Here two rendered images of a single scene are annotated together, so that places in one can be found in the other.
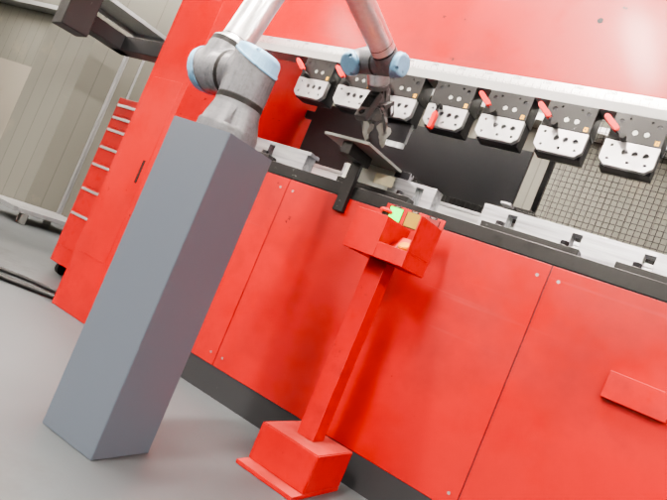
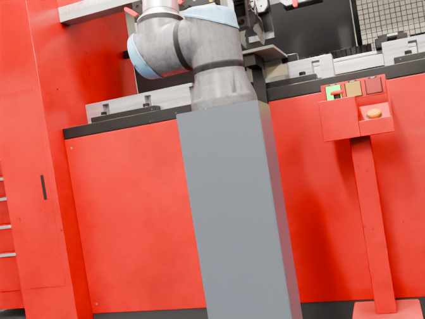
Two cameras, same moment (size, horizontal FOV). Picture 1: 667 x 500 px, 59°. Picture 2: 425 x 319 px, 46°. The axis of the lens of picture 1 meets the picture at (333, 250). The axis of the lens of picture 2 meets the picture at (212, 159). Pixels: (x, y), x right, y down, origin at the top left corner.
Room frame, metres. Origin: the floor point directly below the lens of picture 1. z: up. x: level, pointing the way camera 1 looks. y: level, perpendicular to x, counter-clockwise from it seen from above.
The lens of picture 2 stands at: (0.33, 0.66, 0.68)
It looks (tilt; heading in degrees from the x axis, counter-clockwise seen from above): 1 degrees down; 346
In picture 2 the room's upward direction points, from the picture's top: 9 degrees counter-clockwise
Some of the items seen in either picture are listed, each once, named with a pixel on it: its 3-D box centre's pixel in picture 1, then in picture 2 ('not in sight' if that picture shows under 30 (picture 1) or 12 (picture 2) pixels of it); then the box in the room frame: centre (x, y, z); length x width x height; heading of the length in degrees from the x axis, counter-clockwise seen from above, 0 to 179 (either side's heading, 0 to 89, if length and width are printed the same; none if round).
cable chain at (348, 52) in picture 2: (468, 208); (328, 57); (2.37, -0.44, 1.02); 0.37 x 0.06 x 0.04; 58
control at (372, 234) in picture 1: (394, 232); (355, 107); (1.71, -0.14, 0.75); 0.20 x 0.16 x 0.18; 58
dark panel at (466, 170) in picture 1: (396, 169); (238, 59); (2.70, -0.12, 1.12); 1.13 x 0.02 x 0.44; 58
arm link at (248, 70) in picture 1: (249, 74); (210, 37); (1.43, 0.35, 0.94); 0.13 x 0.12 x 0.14; 51
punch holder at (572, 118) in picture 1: (566, 133); not in sight; (1.84, -0.53, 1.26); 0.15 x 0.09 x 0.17; 58
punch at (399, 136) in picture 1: (396, 134); (259, 27); (2.15, -0.05, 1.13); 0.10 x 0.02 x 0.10; 58
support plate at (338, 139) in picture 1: (364, 152); (256, 56); (2.02, 0.03, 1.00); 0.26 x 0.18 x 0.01; 148
